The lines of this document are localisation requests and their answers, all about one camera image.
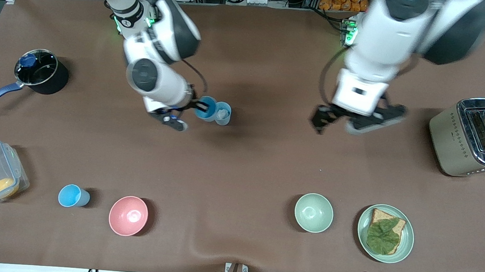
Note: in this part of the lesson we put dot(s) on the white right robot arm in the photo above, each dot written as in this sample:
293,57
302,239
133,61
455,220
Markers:
165,15

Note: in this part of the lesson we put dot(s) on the bag of orange buns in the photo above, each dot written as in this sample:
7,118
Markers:
341,0

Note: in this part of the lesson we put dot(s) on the white power strip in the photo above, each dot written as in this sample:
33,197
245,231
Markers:
260,0

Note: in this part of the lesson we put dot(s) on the glass lid with blue knob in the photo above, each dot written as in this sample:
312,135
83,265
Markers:
44,73

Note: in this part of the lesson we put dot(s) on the brown toast slice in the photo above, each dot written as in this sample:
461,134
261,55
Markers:
400,227

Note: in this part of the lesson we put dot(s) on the orange round food piece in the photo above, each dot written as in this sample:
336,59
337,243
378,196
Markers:
3,187

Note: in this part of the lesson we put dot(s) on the blue cup holding white paper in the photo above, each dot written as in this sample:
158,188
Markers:
223,121

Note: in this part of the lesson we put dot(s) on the pink bowl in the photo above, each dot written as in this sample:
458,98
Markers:
128,216

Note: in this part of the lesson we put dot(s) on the pale green plate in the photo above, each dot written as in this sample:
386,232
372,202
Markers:
408,241

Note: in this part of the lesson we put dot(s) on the green lettuce leaf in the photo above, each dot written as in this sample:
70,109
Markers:
382,237

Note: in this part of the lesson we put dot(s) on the beige and chrome toaster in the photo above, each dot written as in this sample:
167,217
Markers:
449,137

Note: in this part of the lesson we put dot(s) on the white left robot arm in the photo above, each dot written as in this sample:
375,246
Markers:
382,35

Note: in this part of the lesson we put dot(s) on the crumpled white paper ball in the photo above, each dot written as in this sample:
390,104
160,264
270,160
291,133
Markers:
222,113

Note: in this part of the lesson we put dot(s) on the pale green bowl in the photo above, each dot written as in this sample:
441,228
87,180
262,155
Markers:
314,212

